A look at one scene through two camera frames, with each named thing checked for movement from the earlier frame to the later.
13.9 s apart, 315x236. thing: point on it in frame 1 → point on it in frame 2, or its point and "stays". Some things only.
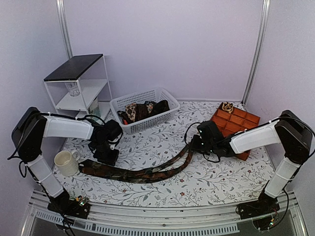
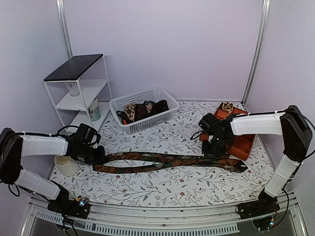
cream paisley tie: x=130 y=110 stays
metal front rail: x=116 y=220 stays
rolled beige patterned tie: x=227 y=106 stays
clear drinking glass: x=73 y=88 stays
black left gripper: x=111 y=161 → x=100 y=158
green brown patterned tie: x=160 y=172 → x=105 y=163
